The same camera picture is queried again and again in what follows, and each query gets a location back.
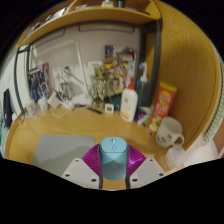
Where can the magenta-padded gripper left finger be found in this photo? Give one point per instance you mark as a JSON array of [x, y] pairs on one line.
[[80, 171]]

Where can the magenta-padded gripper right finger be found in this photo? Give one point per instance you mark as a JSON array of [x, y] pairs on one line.
[[148, 170]]

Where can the light blue computer mouse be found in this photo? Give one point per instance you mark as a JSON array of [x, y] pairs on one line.
[[113, 158]]

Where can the grey mouse pad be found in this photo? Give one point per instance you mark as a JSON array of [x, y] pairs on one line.
[[60, 151]]

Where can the clear plastic container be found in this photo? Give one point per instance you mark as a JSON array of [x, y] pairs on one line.
[[176, 156]]

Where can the white printed mug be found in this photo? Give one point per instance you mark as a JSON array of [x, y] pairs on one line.
[[168, 131]]

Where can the red chip can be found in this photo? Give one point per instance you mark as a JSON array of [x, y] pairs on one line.
[[161, 106]]

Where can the white lotion bottle red pump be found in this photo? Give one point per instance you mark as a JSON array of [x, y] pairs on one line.
[[128, 105]]

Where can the small white desk clock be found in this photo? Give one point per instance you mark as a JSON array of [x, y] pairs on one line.
[[109, 108]]

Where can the white power adapter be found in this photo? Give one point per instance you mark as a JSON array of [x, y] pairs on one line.
[[53, 100]]

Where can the clear glass cup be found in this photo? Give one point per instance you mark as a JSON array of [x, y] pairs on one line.
[[30, 107]]

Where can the metal cup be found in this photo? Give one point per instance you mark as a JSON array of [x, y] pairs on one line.
[[66, 90]]

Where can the brown tree figure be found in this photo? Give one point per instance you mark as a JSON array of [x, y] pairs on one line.
[[101, 83]]

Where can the black bag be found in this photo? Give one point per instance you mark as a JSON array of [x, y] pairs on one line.
[[7, 106]]

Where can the blue robot model box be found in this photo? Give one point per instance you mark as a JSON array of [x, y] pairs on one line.
[[39, 80]]

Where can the white desk lamp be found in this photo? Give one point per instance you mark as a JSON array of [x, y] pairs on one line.
[[81, 70]]

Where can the colourful picture box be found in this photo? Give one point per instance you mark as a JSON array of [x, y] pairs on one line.
[[120, 56]]

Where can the wooden shelf unit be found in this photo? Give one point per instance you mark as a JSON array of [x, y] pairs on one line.
[[100, 13]]

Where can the dark grey metal frame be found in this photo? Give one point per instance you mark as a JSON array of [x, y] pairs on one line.
[[156, 50]]

